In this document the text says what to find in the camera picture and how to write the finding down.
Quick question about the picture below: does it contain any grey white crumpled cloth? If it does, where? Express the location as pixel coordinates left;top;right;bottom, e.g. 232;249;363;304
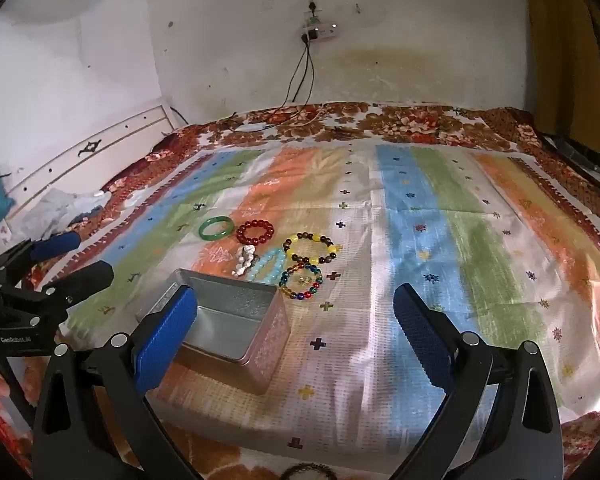
17;187;111;241

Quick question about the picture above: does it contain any green jade bangle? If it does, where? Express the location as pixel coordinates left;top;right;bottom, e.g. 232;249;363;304
198;216;232;241

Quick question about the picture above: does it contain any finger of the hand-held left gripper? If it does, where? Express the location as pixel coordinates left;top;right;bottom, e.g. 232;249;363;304
40;260;115;318
0;231;82;286

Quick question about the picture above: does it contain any dark furniture frame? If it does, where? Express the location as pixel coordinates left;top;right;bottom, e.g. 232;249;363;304
537;130;600;186

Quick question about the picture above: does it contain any dark red bead bracelet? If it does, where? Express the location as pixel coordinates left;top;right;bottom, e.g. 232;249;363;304
236;219;275;246

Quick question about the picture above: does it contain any metal tin box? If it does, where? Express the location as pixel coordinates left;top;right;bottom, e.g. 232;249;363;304
136;268;291;396

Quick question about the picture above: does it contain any light blue bead bracelet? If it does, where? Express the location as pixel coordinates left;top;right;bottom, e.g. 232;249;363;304
245;247;287;282

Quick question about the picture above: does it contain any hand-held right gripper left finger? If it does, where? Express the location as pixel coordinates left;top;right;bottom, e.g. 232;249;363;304
32;284;199;480

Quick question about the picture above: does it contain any white power strip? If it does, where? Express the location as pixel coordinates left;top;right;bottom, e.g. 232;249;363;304
300;24;340;42

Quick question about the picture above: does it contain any yellow and brown bead bracelet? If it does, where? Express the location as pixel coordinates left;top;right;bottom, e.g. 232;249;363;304
284;231;342;267

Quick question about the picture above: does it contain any black power cable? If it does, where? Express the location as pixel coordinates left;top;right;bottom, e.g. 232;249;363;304
280;40;317;121
230;40;311;133

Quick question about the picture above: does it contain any mustard yellow hanging cloth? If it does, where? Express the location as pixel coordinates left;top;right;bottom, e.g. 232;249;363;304
525;0;600;156

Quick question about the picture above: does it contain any white headboard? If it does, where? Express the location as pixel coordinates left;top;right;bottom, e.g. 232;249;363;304
0;100;176;241

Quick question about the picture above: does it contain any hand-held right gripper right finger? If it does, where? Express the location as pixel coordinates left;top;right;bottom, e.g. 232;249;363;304
392;282;566;480

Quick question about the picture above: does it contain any dark brown bead bracelet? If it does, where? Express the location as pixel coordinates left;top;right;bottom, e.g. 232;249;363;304
280;462;336;480

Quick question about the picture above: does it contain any white charging cable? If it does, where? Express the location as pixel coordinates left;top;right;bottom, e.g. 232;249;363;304
297;105;333;127

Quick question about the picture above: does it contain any striped colourful blanket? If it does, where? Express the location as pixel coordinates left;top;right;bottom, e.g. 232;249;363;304
45;142;600;448

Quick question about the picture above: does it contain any multicolour glass bead bracelet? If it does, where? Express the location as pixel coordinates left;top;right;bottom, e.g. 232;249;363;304
278;260;326;301

